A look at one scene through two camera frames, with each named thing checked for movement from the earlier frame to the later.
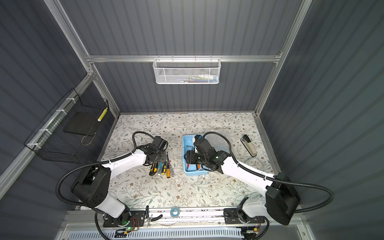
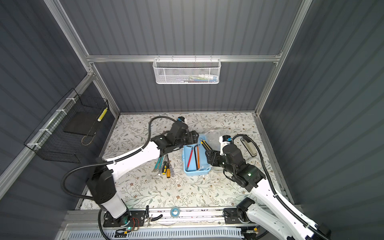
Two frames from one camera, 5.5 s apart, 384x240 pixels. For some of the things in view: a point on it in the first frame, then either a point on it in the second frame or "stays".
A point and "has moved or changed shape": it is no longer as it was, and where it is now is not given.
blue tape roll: x=175 y=212 stays
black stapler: x=246 y=141 stays
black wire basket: x=65 y=135 stays
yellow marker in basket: x=99 y=119 stays
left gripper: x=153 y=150 to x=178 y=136
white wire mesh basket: x=186 y=71 stays
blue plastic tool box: x=191 y=169 stays
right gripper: x=190 y=157 to x=214 y=155
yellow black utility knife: x=153 y=169 has moved or changed shape
